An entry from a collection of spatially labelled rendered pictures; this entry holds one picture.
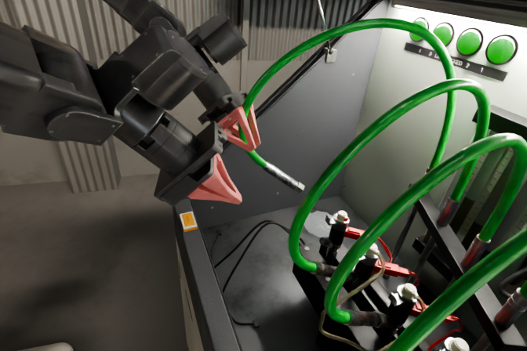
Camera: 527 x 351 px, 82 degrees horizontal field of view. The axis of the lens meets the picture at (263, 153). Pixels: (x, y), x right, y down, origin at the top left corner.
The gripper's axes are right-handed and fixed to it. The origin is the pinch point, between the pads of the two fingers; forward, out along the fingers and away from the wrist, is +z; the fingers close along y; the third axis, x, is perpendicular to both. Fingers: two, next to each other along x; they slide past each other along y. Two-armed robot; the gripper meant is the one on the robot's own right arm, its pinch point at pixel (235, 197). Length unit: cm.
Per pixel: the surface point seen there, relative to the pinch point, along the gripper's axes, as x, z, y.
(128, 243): 104, 46, -123
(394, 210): -12.2, 4.5, 15.8
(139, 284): 75, 55, -115
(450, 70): 11.5, 13.5, 35.2
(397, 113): -3.4, 2.2, 22.4
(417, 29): 12.4, 4.2, 34.0
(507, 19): 14, 14, 47
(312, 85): 38.9, 12.9, 17.1
